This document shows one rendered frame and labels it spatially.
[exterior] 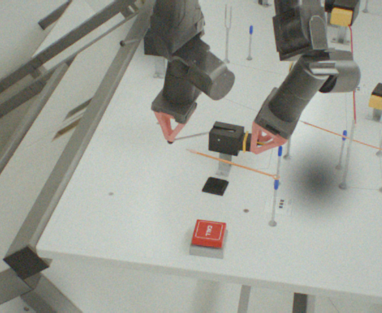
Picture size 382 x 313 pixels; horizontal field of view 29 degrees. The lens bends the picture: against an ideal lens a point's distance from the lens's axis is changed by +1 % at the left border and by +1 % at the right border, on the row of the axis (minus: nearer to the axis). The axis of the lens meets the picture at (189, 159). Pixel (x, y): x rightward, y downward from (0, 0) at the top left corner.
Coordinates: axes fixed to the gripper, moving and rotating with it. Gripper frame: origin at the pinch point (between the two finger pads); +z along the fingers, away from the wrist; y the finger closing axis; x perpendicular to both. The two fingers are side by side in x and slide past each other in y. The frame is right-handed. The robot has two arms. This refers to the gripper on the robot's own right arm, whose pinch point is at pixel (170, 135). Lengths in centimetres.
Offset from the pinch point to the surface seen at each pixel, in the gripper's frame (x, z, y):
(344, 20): -22, -7, 53
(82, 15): 76, 60, 128
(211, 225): -14.7, -0.5, -19.8
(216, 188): -12.2, 2.3, -7.4
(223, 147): -10.8, -3.0, -2.1
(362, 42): -28, 0, 60
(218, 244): -17.0, -0.4, -23.1
